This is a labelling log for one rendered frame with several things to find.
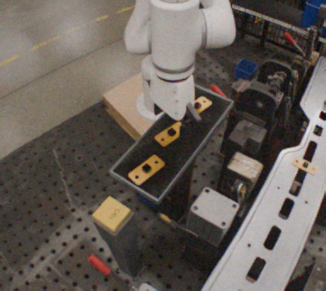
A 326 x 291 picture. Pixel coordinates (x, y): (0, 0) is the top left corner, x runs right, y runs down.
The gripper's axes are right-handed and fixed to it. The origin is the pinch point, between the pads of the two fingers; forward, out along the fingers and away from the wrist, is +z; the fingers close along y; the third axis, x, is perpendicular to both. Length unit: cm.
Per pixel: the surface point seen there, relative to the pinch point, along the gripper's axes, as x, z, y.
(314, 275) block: 5, 18, 49
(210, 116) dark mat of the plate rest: 11.8, 5.2, 1.8
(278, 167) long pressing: 25.4, 21.2, 21.1
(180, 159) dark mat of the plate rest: -3.3, 5.2, 7.0
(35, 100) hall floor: -3, 121, -177
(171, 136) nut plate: -0.7, 4.8, 0.6
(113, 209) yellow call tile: -23.1, 5.2, 7.9
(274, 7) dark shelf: 109, 18, -40
